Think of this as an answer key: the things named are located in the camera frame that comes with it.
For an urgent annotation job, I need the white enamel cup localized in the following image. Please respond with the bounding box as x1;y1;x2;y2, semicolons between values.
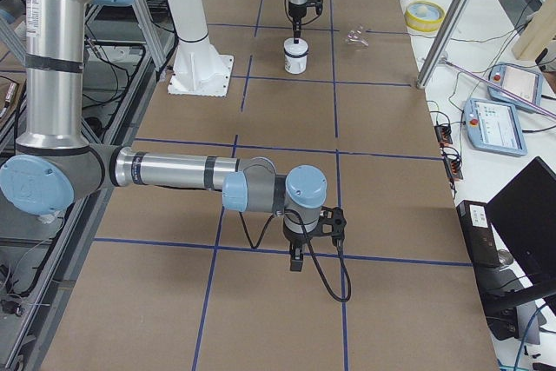
284;44;308;75

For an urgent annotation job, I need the orange connector board upper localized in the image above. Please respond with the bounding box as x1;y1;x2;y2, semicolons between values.
434;123;453;145

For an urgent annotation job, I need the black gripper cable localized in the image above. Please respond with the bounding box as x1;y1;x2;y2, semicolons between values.
237;208;352;301

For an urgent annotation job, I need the blue network cable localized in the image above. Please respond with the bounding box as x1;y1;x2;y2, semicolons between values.
512;303;549;371

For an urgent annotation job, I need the wooden beam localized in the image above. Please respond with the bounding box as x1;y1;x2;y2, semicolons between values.
512;0;556;61

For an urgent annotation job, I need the yellow tape roll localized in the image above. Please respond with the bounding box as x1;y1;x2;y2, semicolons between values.
404;0;446;32

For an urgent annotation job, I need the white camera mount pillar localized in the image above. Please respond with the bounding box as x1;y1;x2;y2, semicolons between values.
168;0;234;97

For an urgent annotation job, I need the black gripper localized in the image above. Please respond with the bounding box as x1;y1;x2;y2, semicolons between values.
288;3;307;44
287;231;307;272

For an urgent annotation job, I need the black laptop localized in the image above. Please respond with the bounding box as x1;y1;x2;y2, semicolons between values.
486;156;555;278

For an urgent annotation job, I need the clear glass funnel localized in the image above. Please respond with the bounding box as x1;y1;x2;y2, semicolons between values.
345;25;369;48

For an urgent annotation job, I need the far blue teach pendant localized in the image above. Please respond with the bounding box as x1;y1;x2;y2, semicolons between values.
487;63;542;112

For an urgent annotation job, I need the orange connector board lower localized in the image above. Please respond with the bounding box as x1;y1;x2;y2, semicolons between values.
444;155;463;181

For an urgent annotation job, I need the blue teach pendant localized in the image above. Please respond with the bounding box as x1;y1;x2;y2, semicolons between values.
464;98;527;156
487;63;542;112

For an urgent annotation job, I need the orange connector board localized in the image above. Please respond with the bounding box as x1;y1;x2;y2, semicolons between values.
434;123;453;145
444;155;463;181

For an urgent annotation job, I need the black box device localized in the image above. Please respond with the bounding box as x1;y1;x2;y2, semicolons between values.
457;200;500;268

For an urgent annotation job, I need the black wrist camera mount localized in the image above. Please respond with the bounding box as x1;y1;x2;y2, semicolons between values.
311;206;347;248

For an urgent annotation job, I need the pink rod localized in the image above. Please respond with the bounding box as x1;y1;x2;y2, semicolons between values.
439;58;556;120

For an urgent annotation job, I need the near blue teach pendant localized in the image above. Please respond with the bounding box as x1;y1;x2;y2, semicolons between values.
464;98;527;156

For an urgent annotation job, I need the aluminium frame post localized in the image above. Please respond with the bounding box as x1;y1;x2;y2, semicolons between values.
416;0;470;89

